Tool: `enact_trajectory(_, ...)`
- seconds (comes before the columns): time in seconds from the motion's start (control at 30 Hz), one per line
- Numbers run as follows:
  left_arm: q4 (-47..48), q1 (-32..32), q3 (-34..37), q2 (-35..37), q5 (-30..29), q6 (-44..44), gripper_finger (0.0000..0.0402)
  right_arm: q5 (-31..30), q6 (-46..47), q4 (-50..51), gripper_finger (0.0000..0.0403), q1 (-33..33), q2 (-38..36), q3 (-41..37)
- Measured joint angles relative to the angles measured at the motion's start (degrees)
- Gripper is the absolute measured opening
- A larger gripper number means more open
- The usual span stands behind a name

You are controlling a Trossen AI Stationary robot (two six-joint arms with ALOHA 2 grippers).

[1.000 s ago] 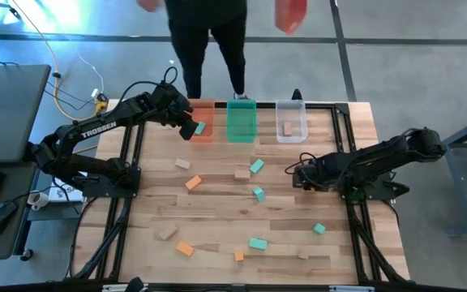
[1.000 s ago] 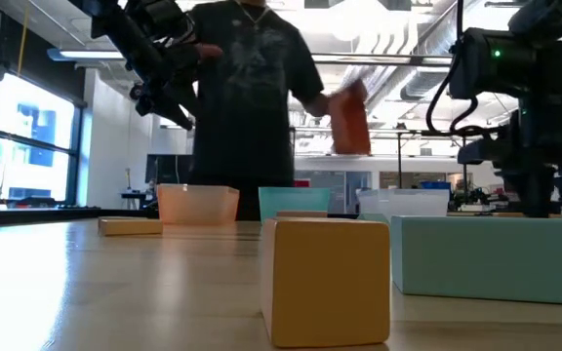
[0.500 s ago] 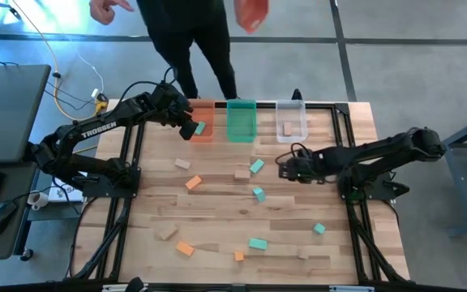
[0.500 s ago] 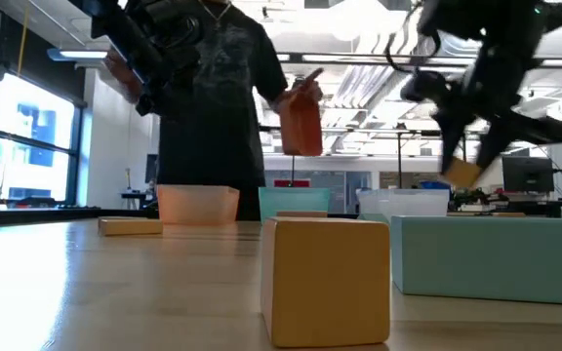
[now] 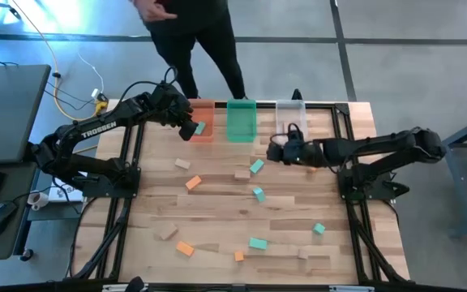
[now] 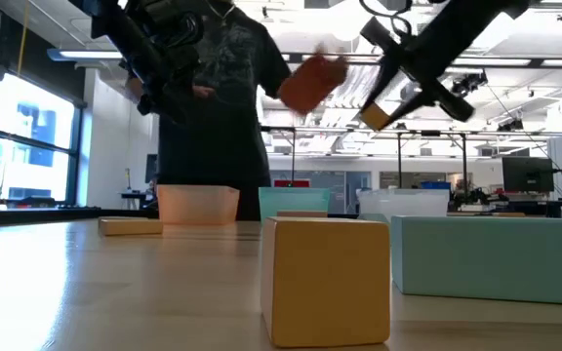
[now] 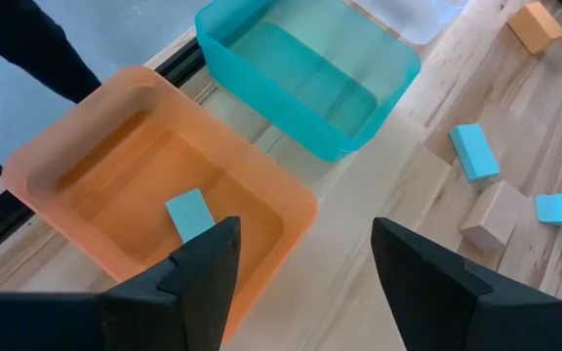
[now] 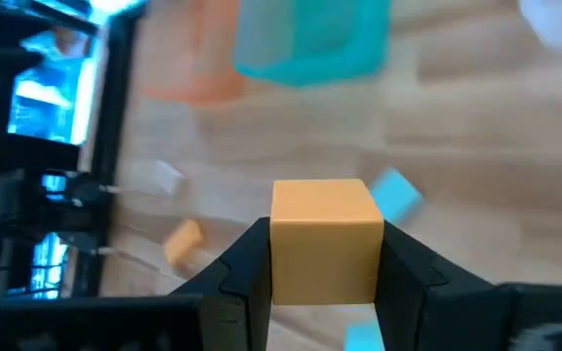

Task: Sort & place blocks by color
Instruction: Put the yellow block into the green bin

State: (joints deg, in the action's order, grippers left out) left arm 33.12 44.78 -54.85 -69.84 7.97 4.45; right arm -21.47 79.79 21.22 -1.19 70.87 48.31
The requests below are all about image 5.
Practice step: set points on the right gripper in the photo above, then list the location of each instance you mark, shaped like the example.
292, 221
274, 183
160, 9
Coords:
298, 152

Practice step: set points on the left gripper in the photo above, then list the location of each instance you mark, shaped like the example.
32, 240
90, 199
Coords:
172, 105

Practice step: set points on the teal rectangular block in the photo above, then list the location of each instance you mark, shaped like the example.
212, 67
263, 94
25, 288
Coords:
258, 243
256, 166
200, 128
259, 194

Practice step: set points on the natural wood rectangular block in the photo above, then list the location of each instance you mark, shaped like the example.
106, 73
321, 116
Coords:
182, 163
242, 174

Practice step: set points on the orange rectangular block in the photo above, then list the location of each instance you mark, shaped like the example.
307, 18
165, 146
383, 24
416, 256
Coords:
185, 248
193, 182

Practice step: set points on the small teal cube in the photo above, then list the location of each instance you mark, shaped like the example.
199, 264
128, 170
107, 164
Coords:
319, 228

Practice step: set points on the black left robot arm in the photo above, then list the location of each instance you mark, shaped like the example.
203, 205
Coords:
95, 130

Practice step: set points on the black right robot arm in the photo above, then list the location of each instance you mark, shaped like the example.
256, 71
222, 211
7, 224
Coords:
379, 146

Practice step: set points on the orange plastic bin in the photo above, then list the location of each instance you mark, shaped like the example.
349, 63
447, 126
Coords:
207, 111

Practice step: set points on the clear plastic bin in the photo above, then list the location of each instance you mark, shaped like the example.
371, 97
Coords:
292, 111

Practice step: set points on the teal plastic bin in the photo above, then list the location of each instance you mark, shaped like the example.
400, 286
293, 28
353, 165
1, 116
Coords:
241, 121

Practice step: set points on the black table clamp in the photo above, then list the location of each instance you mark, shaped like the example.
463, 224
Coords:
297, 95

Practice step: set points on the white plug adapter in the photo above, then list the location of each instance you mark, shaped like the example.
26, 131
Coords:
95, 93

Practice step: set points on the large natural wood block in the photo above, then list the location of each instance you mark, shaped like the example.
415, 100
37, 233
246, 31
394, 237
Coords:
165, 231

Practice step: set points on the small natural wood cube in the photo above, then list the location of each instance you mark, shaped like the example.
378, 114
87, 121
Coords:
302, 254

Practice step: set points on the person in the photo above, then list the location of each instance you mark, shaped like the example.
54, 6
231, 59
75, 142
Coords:
201, 24

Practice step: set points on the person's right hand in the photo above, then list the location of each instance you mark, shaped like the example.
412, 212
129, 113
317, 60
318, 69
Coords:
152, 10

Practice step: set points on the white printed sheet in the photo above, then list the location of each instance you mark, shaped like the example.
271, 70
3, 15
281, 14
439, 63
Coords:
65, 192

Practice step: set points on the white mug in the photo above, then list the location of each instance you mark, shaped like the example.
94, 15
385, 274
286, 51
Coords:
37, 200

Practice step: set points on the black desk caster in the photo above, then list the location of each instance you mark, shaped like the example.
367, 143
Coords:
26, 254

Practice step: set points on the black aluminium table frame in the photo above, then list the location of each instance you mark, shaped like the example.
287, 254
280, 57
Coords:
264, 105

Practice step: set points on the silver metal bracket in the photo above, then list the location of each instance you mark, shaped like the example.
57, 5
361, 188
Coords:
351, 288
116, 288

